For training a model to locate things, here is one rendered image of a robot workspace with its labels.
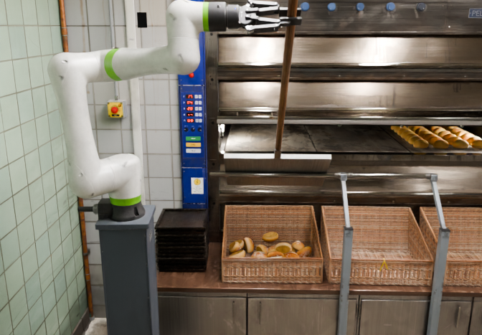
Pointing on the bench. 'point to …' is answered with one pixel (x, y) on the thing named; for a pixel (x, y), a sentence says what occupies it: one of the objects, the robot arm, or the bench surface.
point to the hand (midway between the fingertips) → (290, 16)
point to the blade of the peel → (261, 163)
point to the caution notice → (197, 186)
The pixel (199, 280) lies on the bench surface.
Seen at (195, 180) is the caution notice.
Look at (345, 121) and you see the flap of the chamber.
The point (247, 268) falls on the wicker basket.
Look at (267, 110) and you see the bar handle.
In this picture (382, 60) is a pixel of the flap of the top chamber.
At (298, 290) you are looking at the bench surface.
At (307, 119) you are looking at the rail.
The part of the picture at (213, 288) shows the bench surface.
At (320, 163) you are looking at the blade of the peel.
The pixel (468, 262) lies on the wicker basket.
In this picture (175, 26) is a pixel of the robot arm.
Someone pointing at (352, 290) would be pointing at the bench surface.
